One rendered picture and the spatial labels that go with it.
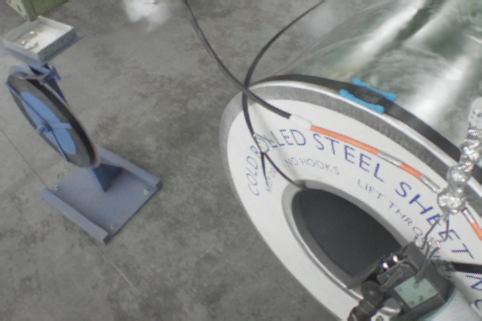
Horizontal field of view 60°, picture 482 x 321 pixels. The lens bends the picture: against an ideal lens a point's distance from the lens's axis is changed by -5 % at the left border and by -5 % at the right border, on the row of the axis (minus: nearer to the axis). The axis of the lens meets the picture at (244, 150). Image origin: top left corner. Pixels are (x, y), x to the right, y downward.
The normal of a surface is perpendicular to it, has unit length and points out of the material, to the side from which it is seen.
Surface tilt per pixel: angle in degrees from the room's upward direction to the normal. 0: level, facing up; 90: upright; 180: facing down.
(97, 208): 0
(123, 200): 0
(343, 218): 40
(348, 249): 19
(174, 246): 0
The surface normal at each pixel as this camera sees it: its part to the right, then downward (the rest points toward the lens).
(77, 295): -0.12, -0.67
